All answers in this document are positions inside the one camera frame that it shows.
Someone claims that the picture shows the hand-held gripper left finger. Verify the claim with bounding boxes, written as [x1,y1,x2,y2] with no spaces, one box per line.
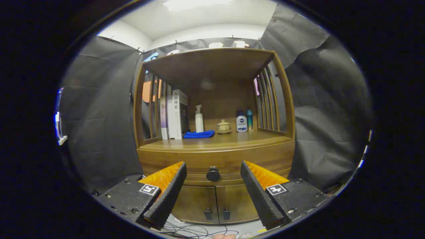
[92,161,187,230]

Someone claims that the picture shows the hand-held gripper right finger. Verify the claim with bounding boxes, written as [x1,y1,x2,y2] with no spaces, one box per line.
[240,160,329,230]

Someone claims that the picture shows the wooden drawer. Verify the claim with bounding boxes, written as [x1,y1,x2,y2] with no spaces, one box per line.
[137,141,296,186]

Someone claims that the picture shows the black round drawer knob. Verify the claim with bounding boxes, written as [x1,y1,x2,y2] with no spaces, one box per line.
[206,166,220,182]

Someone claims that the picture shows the wooden cabinet door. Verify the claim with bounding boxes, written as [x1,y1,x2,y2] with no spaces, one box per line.
[173,185,219,225]
[215,184,263,223]

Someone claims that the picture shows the wooden countertop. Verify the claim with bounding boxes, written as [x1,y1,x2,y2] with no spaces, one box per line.
[139,129,293,152]

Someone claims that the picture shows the wooden cabinet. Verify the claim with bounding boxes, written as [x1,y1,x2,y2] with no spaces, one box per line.
[133,47,296,225]

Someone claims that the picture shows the blue folded cloth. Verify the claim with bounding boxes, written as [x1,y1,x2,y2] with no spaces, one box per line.
[183,130,215,139]

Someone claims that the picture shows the white bottle with blue cap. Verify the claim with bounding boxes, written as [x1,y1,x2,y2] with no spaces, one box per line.
[236,111,248,133]

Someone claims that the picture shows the thin purple book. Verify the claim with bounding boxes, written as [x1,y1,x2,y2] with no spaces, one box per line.
[160,96,169,140]

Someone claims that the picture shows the beige lidded teacup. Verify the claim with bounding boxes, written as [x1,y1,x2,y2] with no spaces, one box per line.
[215,119,232,134]

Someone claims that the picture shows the white pump bottle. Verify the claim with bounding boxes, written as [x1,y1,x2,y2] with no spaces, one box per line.
[195,105,205,133]

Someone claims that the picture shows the thick white book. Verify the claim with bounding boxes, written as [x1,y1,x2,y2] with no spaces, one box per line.
[167,89,190,140]

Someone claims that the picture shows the thin black cables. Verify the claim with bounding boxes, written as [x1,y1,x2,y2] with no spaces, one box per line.
[163,221,239,239]

